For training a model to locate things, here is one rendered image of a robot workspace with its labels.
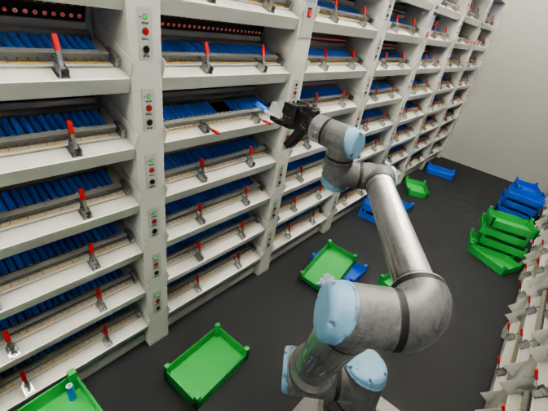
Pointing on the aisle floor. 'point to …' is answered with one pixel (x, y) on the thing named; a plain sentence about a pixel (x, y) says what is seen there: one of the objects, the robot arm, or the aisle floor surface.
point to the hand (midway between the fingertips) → (268, 112)
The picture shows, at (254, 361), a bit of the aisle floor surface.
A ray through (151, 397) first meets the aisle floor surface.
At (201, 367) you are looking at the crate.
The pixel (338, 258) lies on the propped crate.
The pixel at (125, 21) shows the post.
